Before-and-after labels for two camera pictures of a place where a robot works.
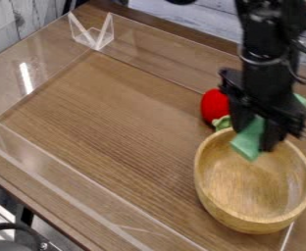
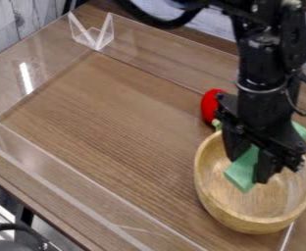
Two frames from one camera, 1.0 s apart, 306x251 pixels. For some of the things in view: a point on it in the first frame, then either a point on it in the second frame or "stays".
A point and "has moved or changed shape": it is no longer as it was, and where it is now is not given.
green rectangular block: [248, 143] has moved or changed shape
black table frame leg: [25, 218] stays
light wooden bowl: [252, 196] stays
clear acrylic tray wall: [41, 177] stays
